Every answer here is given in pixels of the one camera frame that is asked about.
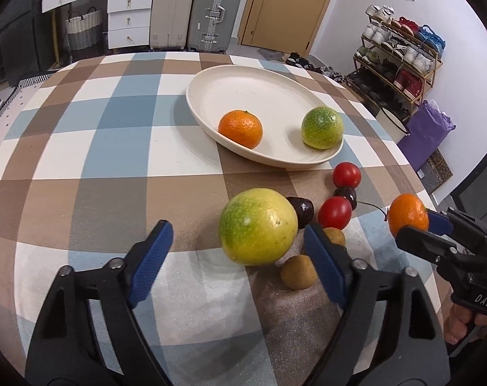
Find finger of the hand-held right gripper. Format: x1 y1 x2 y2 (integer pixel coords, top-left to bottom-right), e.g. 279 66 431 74
426 207 487 246
395 226 459 265

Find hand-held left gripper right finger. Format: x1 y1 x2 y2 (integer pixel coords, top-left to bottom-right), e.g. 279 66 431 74
303 222 451 386

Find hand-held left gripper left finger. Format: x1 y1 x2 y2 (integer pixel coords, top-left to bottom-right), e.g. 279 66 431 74
25 220 174 386

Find brown longan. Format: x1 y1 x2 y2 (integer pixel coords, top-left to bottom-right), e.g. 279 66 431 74
280 255 319 290
323 227 346 249

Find orange mandarin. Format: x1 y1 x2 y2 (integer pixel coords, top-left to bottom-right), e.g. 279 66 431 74
388 194 430 239
218 110 264 150

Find red cherry tomato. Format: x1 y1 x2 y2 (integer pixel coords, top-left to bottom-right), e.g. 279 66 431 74
317 196 352 231
332 162 362 189

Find dark cherry with stem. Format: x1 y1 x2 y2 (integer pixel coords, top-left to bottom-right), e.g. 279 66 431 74
332 186 389 222

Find cream round plate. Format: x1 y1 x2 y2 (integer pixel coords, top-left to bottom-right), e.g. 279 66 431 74
186 64 344 170

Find person's right hand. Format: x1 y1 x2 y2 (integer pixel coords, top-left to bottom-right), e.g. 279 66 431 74
444 305 487 346

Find dark patterned doormat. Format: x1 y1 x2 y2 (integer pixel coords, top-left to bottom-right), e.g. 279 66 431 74
418 149 454 194

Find purple bag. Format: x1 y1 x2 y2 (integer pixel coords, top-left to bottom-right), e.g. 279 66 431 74
396 100 456 171

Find white bucket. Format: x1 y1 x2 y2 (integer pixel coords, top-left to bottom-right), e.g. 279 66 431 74
375 106 410 143

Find checked tablecloth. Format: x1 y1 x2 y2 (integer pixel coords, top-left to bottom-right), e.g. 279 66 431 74
0 51 445 386

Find wooden shoe rack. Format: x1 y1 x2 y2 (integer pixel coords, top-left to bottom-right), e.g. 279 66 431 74
345 6 445 123

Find rows of assorted sneakers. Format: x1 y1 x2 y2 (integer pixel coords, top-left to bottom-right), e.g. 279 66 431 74
348 5 446 113

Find scattered assorted shoes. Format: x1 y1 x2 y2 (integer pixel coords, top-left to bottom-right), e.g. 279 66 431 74
284 51 344 83

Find black white patterned rug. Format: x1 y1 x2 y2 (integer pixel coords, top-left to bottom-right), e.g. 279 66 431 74
0 71 59 145

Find grey door mat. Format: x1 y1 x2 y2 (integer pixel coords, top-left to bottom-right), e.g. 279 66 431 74
257 47 286 63

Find yellow wooden pole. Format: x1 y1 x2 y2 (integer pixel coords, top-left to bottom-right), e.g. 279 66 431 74
50 10 64 69

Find woven laundry basket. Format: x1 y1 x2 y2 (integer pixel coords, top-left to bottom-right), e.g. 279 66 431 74
64 7 103 51

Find white drawer cabinet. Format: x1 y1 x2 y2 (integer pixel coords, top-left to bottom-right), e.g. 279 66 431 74
41 0 154 51

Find dark grey fridge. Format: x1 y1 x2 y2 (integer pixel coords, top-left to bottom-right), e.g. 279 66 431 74
0 8 55 85

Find beige suitcase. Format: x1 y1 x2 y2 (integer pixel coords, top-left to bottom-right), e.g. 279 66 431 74
149 0 198 51

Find wooden door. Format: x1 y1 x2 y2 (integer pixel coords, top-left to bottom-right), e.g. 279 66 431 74
237 0 343 55

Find silver suitcase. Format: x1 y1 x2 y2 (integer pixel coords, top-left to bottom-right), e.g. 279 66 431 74
186 0 245 54

